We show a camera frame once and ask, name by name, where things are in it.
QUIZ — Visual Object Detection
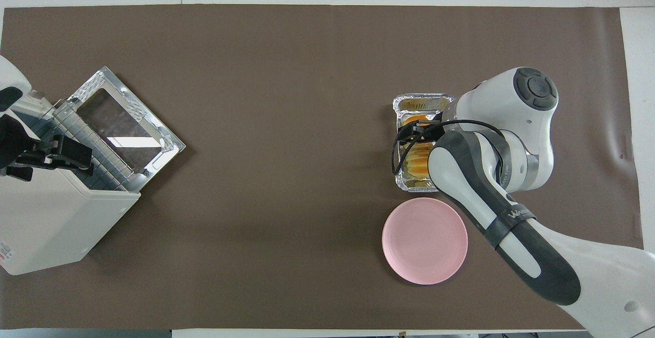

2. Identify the cream toaster oven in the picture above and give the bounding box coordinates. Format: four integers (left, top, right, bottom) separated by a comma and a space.
0, 90, 141, 276

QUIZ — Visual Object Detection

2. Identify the golden braided bread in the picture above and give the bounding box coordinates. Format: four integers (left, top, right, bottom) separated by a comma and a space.
402, 115, 435, 175

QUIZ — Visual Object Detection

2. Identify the pink round plate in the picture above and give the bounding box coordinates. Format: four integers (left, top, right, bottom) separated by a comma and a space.
382, 197, 468, 285

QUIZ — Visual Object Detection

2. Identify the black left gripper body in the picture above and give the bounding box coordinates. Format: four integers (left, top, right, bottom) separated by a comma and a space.
0, 116, 35, 167

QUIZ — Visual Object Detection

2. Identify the glass oven door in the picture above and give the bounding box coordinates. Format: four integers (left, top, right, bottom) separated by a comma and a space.
68, 66, 186, 185

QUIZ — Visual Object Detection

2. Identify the brown table mat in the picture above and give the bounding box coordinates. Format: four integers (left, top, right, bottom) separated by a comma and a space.
0, 5, 653, 330

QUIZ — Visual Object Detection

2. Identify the aluminium foil tray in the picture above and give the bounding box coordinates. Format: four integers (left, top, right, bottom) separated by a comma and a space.
392, 94, 456, 193

